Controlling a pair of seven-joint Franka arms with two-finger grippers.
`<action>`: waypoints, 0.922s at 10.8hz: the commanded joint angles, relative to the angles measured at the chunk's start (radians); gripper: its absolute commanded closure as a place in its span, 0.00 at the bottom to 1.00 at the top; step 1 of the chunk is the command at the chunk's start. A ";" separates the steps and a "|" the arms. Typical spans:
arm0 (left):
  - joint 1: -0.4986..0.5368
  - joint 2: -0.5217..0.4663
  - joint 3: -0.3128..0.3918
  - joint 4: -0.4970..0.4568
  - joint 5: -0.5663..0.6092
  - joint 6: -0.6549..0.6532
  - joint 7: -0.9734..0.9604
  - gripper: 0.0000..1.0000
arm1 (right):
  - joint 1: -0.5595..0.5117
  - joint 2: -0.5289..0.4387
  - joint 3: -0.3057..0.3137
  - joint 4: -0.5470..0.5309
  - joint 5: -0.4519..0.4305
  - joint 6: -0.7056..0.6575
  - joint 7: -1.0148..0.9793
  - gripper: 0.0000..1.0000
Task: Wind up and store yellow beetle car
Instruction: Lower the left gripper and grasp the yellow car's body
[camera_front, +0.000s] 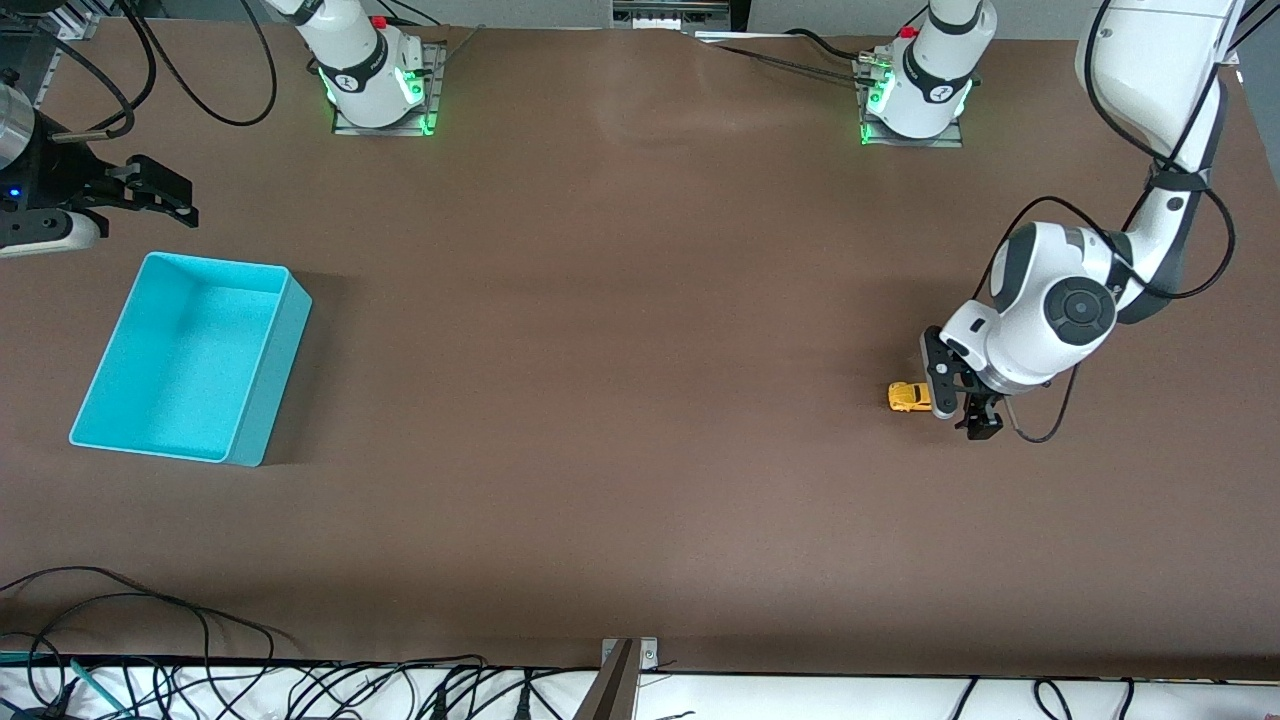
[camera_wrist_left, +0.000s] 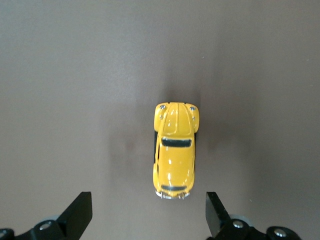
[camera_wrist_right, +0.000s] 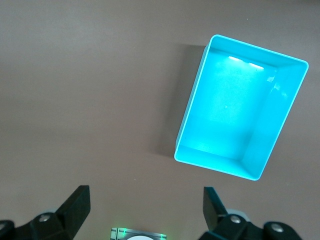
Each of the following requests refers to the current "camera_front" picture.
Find grey power strip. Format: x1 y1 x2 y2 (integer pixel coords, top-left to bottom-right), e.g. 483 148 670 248
612 0 736 31

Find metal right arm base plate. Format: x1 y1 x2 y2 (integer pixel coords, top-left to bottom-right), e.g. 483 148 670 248
331 40 443 137

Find long black looping cable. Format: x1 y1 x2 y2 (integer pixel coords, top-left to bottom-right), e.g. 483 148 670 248
0 566 301 661

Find silver metal bracket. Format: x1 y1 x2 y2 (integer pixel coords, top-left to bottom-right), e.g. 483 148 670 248
600 637 660 673

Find black arched cable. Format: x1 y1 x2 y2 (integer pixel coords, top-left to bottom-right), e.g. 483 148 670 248
285 655 491 720

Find turquoise plastic bin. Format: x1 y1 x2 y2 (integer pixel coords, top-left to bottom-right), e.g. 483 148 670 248
68 251 313 468

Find aluminium frame profile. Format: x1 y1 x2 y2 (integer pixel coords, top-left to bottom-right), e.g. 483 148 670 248
0 0 106 41

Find long black table cable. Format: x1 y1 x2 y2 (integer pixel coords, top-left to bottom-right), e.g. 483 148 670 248
715 42 876 86

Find white lower desk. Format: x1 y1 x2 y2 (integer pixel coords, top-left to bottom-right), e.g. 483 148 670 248
0 660 1280 720

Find black coiled cable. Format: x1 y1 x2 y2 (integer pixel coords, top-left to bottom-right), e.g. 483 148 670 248
0 632 73 720

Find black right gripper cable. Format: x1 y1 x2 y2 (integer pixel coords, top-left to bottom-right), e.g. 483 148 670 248
0 30 137 142

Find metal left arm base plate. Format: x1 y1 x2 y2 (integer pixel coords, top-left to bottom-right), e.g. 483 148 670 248
855 58 967 150

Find dark metal camera pole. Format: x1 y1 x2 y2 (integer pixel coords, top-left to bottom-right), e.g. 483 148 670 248
572 640 638 720

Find short black table cable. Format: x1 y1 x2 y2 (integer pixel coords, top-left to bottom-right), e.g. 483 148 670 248
783 28 866 59

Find black looping right arm cable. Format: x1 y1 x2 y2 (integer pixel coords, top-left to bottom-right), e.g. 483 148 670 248
118 0 279 128

